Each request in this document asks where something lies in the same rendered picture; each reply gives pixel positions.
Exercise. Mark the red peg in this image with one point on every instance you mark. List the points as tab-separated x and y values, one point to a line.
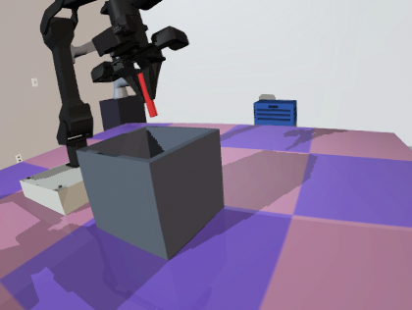
149	103

